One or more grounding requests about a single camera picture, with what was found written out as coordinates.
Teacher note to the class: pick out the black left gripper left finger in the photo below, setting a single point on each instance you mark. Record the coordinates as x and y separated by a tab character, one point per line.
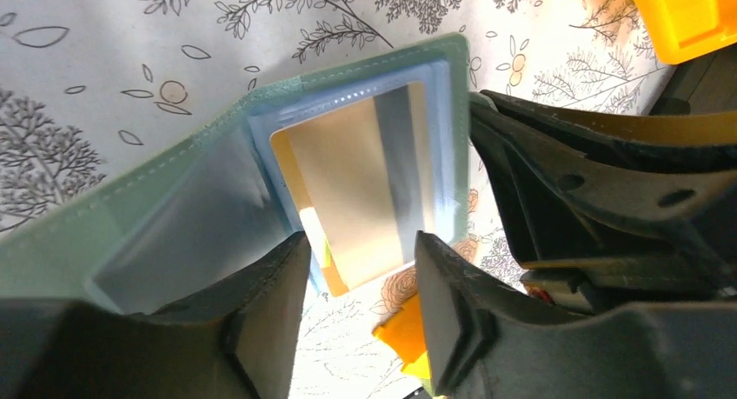
234	339

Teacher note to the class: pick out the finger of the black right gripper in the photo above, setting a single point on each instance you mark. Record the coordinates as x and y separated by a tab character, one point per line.
602	209

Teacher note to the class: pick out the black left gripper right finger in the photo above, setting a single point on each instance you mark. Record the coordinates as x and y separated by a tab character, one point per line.
487	340

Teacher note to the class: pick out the beige credit card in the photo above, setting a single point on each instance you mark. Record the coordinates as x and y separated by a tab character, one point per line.
362	184

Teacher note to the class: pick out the yellow plastic divided bin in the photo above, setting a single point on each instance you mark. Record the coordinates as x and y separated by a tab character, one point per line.
682	30

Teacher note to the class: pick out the green card holder wallet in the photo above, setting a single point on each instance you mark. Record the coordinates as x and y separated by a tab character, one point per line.
217	201

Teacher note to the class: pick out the orange green sticky notes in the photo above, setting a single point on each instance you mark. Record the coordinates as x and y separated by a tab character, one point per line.
403	332

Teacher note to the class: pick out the black poker chip case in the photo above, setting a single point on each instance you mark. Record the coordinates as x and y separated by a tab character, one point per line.
704	85

